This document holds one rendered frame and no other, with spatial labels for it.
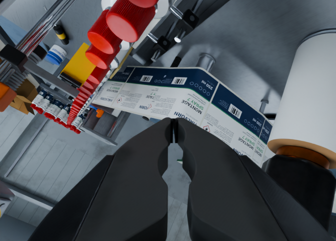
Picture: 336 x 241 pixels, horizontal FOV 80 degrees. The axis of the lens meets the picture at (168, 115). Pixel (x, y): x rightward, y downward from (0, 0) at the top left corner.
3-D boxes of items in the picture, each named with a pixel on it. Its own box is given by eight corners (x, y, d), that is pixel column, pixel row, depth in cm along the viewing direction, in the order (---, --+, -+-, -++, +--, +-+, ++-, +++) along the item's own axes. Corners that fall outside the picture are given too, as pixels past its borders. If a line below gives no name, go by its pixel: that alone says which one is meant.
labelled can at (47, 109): (87, 121, 275) (78, 134, 269) (45, 98, 255) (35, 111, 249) (91, 118, 235) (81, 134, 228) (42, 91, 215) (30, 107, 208)
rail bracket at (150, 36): (176, 30, 52) (155, 66, 48) (157, 12, 50) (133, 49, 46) (183, 23, 49) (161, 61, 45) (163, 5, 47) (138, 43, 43)
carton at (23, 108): (49, 98, 322) (34, 118, 311) (22, 84, 316) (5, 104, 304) (41, 90, 285) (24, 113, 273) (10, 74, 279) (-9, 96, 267)
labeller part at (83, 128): (108, 142, 71) (107, 144, 71) (79, 126, 67) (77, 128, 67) (118, 143, 59) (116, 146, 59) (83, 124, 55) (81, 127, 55)
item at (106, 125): (143, 85, 79) (109, 143, 71) (114, 65, 75) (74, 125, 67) (158, 76, 67) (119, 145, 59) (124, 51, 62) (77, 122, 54)
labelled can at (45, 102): (48, 92, 204) (35, 109, 197) (53, 95, 205) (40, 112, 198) (49, 93, 208) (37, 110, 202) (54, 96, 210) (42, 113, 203)
